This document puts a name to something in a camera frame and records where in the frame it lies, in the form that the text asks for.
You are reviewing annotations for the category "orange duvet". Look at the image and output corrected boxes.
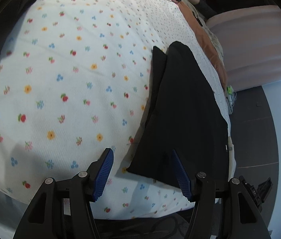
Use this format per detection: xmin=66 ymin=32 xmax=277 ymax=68
xmin=178 ymin=4 xmax=228 ymax=87

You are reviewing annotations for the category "white floral blanket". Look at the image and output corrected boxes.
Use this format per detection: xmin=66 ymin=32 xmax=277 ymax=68
xmin=0 ymin=0 xmax=237 ymax=221

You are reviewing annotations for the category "black button shirt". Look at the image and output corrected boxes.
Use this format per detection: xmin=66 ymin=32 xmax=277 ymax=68
xmin=126 ymin=40 xmax=231 ymax=188

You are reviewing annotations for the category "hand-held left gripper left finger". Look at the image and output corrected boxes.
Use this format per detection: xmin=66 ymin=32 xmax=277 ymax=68
xmin=12 ymin=148 xmax=115 ymax=239

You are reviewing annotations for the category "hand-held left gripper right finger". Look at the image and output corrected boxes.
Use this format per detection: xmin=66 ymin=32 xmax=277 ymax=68
xmin=171 ymin=149 xmax=271 ymax=239

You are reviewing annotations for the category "pink curtain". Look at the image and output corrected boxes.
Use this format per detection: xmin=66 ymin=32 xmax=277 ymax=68
xmin=205 ymin=5 xmax=281 ymax=91

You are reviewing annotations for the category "white nightstand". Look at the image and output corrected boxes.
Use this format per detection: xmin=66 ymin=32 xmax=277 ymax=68
xmin=226 ymin=86 xmax=238 ymax=116

